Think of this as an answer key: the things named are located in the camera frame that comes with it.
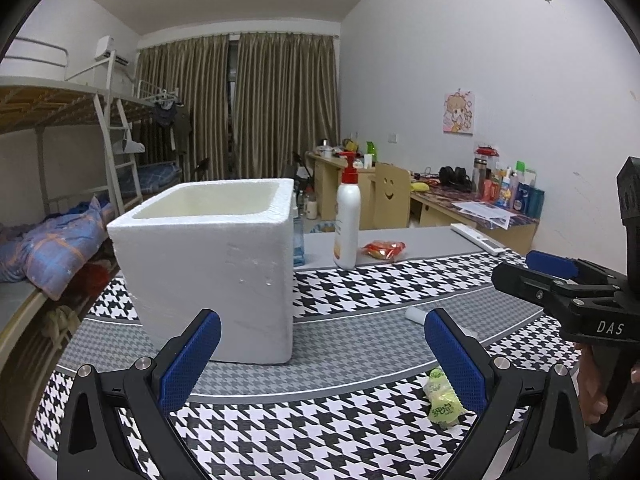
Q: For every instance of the yellow cloth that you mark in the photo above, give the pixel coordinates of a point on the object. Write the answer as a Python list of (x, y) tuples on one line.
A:
[(420, 187)]

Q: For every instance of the white lotion bottle red pump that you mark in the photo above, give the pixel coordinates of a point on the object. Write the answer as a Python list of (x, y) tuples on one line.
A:
[(346, 225)]

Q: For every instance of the clear blue water bottle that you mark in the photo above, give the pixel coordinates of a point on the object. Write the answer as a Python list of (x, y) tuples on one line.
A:
[(298, 245)]

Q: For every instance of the blue hanging garment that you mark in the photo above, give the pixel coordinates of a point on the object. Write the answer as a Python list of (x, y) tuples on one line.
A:
[(163, 114)]

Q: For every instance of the steel thermos bottle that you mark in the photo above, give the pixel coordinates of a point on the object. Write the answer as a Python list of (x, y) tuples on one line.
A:
[(480, 175)]

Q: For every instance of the white remote control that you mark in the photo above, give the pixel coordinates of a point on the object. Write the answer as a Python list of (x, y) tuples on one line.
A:
[(477, 238)]

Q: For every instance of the white tube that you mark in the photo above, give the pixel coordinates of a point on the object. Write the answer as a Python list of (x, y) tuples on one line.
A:
[(416, 315)]

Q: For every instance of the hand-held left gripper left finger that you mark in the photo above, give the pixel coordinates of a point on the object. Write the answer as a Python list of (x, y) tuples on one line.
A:
[(192, 360)]

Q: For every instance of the white pot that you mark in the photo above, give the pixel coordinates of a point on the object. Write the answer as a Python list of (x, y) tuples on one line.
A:
[(326, 149)]

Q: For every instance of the person's right hand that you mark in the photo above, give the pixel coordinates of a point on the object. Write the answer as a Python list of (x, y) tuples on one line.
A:
[(592, 387)]

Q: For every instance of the green bottle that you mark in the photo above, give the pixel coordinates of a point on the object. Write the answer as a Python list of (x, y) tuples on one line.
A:
[(371, 150)]

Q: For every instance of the white air conditioner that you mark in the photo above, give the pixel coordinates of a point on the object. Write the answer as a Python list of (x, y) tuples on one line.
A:
[(111, 50)]

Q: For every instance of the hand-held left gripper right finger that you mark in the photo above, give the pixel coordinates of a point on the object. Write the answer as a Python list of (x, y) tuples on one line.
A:
[(457, 365)]

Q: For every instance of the wooden chair smiley cutout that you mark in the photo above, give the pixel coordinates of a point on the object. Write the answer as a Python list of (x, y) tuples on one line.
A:
[(392, 195)]

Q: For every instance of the red snack packet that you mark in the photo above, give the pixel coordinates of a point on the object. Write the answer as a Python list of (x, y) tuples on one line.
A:
[(384, 250)]

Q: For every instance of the row of toiletry bottles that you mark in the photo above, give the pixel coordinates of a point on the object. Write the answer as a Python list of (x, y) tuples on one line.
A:
[(520, 192)]

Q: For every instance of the wooden desk patterned cover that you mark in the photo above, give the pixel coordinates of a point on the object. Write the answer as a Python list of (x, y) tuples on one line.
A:
[(440, 215)]

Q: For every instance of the beige curtain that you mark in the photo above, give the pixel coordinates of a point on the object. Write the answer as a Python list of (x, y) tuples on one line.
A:
[(185, 110), (285, 105)]

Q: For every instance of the black headphones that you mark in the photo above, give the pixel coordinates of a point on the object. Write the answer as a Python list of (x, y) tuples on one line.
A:
[(455, 177)]

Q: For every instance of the blue plaid quilt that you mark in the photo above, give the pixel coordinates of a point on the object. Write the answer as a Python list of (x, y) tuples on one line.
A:
[(55, 250)]

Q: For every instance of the dark hanging garment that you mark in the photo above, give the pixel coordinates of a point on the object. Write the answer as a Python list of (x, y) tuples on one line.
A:
[(181, 127)]

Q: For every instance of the red cloth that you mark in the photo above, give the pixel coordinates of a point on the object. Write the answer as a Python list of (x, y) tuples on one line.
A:
[(92, 280)]

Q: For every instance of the grey metal bed ladder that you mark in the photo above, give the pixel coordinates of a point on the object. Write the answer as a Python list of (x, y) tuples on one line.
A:
[(117, 160)]

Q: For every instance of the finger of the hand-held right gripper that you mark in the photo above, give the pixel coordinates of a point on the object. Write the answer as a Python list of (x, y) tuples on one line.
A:
[(525, 285), (550, 262)]

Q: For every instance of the printed paper sheets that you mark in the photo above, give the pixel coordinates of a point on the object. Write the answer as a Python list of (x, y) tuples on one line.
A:
[(487, 215)]

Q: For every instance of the patterned trash bin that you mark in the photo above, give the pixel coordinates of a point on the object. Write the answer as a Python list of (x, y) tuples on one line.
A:
[(325, 227)]

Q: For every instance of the cartoon wall poster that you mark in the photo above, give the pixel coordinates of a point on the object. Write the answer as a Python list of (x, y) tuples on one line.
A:
[(457, 112)]

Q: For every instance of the wooden desk with drawers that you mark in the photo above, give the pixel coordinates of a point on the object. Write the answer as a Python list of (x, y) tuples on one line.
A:
[(325, 185)]

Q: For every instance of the grey metal bunk bed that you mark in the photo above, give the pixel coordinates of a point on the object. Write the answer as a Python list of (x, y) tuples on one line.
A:
[(150, 185), (45, 97)]

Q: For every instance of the white foam box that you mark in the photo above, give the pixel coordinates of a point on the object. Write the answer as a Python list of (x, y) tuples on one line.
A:
[(210, 270)]

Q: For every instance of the green yellow soft packet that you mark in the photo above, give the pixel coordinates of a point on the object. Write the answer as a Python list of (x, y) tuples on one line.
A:
[(445, 402)]

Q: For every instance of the houndstooth tablecloth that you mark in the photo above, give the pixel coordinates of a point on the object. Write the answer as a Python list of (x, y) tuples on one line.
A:
[(350, 435)]

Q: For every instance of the blue plaid bedding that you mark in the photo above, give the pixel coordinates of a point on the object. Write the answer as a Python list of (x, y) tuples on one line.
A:
[(160, 176)]

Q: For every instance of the yellowish cloth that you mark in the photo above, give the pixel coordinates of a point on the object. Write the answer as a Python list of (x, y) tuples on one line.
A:
[(57, 322)]

